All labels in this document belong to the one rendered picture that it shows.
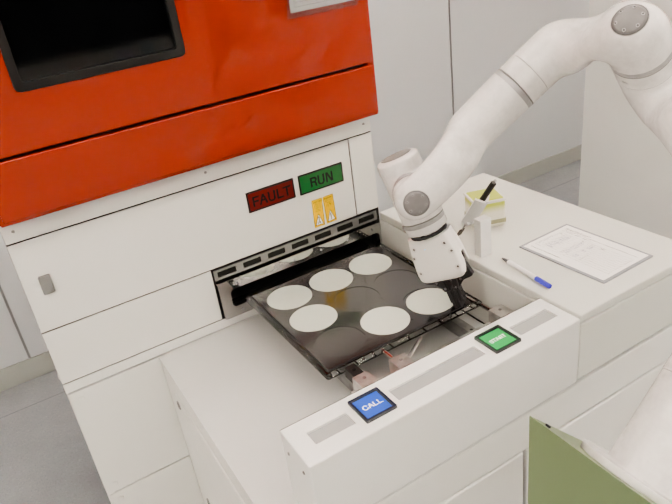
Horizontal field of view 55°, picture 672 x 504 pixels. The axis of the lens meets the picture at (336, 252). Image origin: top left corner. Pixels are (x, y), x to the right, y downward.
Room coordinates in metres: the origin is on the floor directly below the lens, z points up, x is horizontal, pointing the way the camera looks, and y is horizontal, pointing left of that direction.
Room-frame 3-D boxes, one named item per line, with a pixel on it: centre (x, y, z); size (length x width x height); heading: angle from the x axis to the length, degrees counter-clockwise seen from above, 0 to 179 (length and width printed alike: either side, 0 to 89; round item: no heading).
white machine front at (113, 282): (1.30, 0.24, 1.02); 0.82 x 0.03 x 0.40; 118
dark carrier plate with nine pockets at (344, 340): (1.19, -0.03, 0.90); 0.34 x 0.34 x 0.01; 27
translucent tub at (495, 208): (1.34, -0.35, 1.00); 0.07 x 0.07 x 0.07; 7
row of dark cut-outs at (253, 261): (1.38, 0.08, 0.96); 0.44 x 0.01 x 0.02; 118
